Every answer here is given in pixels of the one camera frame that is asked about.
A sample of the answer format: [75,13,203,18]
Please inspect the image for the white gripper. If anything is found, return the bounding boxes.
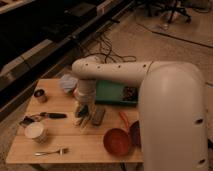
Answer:
[76,79,96,111]

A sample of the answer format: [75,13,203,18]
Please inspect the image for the yellow green sponge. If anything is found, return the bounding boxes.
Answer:
[75,105,95,128]

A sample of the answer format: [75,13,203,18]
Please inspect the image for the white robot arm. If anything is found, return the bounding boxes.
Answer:
[72,56,209,171]

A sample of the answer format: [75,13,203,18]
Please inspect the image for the orange bowl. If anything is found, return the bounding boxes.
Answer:
[103,128,131,156]

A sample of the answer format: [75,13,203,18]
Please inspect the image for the purple bowl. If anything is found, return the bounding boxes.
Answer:
[129,121,141,147]

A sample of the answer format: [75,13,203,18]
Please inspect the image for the light blue crumpled cloth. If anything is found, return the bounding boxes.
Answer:
[59,74,78,93]

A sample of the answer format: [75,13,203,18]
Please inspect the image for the green plastic tray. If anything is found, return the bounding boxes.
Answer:
[95,80,138,106]

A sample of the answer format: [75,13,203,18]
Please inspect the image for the dark grapes bunch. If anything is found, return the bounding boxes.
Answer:
[123,87,138,101]

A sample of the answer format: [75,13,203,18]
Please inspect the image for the small metal can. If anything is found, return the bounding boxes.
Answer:
[34,89,47,103]

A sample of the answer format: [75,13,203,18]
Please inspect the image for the white paper cup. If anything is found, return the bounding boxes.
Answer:
[24,122,47,143]

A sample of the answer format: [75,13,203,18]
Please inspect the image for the silver fork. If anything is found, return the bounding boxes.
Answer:
[34,148,69,156]

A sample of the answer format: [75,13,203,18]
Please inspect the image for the dark shelving unit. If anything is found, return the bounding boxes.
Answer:
[0,0,134,111]

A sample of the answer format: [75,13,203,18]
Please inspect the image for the office chair base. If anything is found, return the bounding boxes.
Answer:
[157,0,191,24]

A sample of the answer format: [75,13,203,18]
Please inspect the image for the black floor cables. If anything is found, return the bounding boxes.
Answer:
[79,33,138,64]

